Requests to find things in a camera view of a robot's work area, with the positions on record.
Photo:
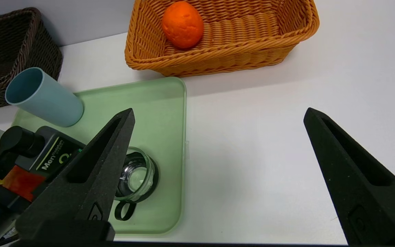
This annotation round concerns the orange wicker basket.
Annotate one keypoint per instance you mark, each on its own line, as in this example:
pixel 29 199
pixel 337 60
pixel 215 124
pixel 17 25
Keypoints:
pixel 238 58

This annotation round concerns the orange fruit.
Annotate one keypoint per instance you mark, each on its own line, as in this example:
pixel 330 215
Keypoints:
pixel 183 25

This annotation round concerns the light green plastic tray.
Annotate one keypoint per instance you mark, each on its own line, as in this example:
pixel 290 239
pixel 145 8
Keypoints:
pixel 159 113

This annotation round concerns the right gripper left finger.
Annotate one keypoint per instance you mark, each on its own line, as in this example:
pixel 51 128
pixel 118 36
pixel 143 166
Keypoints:
pixel 81 192

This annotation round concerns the blue-grey plastic cup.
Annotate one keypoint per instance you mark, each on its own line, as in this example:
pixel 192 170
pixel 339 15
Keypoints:
pixel 53 106

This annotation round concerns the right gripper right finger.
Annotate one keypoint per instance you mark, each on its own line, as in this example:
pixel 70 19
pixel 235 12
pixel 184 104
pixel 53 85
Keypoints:
pixel 365 192

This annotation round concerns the dark brown wicker basket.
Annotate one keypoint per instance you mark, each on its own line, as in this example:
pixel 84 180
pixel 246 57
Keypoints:
pixel 39 58

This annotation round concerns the black rectangular bottle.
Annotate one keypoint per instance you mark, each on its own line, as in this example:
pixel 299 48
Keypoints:
pixel 53 151

